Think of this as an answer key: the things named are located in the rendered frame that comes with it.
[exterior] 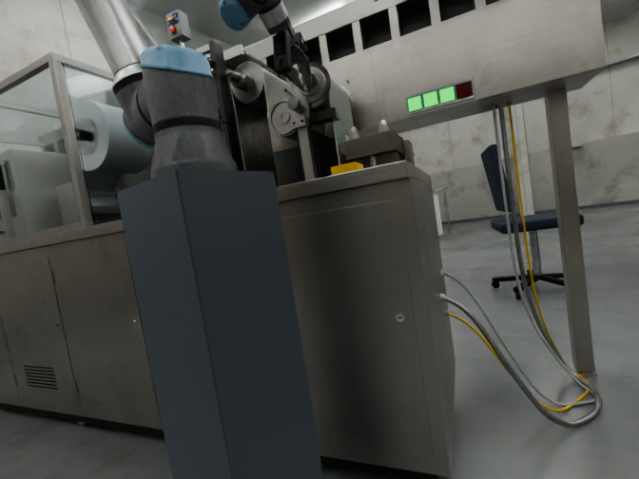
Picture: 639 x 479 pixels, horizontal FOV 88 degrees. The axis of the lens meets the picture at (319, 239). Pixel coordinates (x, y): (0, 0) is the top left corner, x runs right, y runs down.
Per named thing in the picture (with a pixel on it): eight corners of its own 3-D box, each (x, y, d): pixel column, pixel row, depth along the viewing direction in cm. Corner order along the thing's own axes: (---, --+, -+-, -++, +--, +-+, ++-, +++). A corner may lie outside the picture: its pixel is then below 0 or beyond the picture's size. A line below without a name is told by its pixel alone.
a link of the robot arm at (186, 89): (163, 113, 52) (146, 24, 51) (141, 137, 62) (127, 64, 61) (233, 119, 60) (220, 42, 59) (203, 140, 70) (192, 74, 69)
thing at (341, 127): (336, 148, 112) (328, 93, 111) (356, 156, 134) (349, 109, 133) (338, 148, 112) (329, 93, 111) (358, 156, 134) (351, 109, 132)
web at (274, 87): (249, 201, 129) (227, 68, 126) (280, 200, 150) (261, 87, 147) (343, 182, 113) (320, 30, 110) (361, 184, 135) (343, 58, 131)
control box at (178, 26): (166, 38, 134) (162, 12, 133) (179, 45, 140) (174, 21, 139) (179, 32, 131) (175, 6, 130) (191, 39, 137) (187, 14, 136)
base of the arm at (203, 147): (182, 172, 50) (169, 106, 50) (136, 189, 59) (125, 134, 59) (255, 173, 62) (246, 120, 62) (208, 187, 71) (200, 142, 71)
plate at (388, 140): (346, 160, 107) (343, 141, 107) (375, 168, 144) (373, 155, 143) (396, 148, 101) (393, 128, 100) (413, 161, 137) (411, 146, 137)
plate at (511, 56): (48, 210, 231) (39, 167, 229) (88, 208, 256) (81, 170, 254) (609, 64, 105) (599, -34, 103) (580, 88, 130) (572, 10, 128)
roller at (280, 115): (271, 137, 121) (266, 104, 120) (301, 146, 144) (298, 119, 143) (300, 129, 116) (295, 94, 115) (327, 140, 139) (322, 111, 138)
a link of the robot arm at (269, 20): (279, 7, 89) (253, 19, 92) (286, 25, 92) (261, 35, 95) (283, -5, 93) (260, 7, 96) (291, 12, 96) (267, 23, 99)
